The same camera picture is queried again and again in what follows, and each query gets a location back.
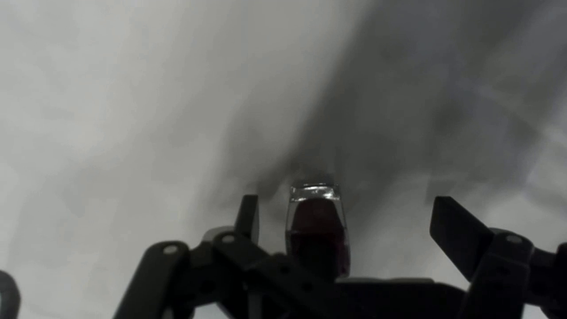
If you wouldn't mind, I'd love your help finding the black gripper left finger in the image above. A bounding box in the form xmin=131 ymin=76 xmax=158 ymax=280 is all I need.
xmin=114 ymin=194 xmax=323 ymax=319

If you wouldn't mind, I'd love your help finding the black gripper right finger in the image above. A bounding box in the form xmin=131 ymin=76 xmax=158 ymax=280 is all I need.
xmin=429 ymin=196 xmax=567 ymax=319

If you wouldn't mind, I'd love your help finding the dark maroon nail polish bottle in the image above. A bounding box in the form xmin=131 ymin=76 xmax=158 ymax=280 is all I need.
xmin=286 ymin=182 xmax=351 ymax=281

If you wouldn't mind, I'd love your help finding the white table cloth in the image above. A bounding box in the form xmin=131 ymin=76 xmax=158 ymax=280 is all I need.
xmin=0 ymin=0 xmax=567 ymax=319

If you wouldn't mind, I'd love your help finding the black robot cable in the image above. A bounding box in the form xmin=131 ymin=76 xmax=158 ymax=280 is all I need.
xmin=0 ymin=269 xmax=23 ymax=319

